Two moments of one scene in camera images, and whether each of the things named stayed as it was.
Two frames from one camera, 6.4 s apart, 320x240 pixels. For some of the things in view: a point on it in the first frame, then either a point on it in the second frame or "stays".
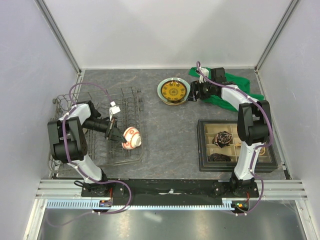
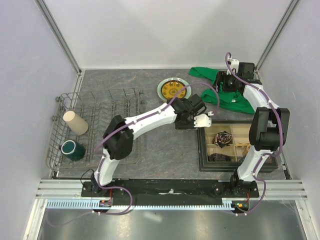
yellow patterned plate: [173, 91] stays
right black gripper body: [205, 89] to [229, 82]
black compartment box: [219, 147] stays
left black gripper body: [112, 124] to [188, 124]
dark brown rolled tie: [216, 157] stays
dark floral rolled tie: [222, 139] stays
